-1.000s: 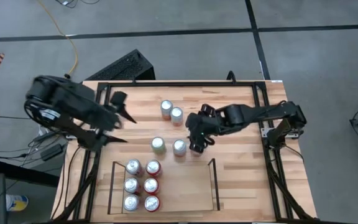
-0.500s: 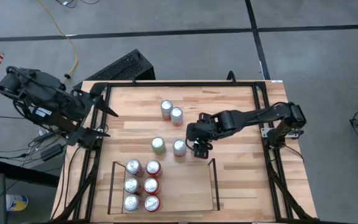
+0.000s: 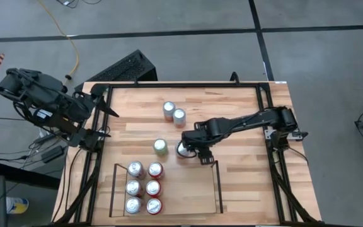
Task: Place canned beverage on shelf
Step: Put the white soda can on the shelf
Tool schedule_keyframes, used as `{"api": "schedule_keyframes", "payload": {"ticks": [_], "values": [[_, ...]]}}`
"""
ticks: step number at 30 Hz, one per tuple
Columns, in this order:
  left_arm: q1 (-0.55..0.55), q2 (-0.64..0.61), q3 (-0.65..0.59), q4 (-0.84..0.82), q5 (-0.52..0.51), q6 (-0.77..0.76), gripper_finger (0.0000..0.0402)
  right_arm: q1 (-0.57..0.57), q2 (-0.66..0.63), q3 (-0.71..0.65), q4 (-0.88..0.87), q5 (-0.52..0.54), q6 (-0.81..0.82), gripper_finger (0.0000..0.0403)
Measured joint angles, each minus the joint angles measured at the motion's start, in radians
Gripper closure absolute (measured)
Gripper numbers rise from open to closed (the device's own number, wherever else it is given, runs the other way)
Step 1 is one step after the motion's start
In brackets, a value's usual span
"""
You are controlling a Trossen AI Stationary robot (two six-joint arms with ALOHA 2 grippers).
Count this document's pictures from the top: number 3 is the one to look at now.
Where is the white yellow blue container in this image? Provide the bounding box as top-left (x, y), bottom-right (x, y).
top-left (5, 196), bottom-right (30, 215)

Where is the black power adapter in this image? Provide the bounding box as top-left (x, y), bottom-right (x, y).
top-left (41, 145), bottom-right (65, 164)

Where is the silver diet cola can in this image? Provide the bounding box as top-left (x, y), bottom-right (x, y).
top-left (124, 197), bottom-right (144, 216)
top-left (125, 179), bottom-right (144, 198)
top-left (127, 161), bottom-right (146, 180)

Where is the yellow floor cable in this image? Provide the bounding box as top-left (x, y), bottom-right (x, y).
top-left (38, 0), bottom-right (81, 86)

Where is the red cola can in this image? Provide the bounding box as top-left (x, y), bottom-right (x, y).
top-left (147, 161), bottom-right (165, 180)
top-left (146, 197), bottom-right (164, 216)
top-left (145, 179), bottom-right (163, 199)

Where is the raspberry lime beverage can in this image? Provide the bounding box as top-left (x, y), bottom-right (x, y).
top-left (175, 141), bottom-right (189, 158)

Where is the silver metal bracket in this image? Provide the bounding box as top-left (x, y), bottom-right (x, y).
top-left (264, 127), bottom-right (309, 142)

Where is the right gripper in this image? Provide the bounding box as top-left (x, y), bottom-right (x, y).
top-left (181, 120), bottom-right (216, 166)

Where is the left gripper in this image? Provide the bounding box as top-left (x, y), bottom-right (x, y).
top-left (72, 90), bottom-right (120, 141)

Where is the black perforated computer tower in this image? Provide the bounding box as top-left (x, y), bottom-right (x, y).
top-left (74, 49), bottom-right (159, 92)

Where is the black floor beam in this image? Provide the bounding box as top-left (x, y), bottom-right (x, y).
top-left (0, 160), bottom-right (62, 190)

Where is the black floor cable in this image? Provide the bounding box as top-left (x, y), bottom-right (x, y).
top-left (57, 0), bottom-right (102, 8)

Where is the green beverage can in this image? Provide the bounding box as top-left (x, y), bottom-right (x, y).
top-left (153, 137), bottom-right (170, 158)

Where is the small black clamp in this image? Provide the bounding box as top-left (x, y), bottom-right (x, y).
top-left (229, 71), bottom-right (241, 85)

